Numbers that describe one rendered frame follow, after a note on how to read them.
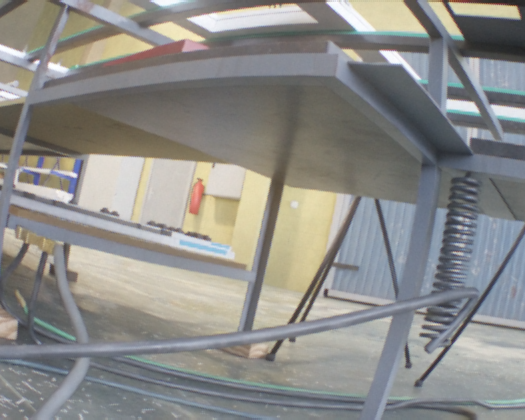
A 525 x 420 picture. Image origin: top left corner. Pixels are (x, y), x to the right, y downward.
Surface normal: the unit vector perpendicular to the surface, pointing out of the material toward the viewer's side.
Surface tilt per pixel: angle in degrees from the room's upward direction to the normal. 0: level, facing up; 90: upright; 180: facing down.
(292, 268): 90
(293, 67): 90
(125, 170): 90
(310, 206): 90
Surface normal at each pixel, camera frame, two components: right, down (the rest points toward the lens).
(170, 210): -0.60, -0.19
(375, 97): 0.77, 0.12
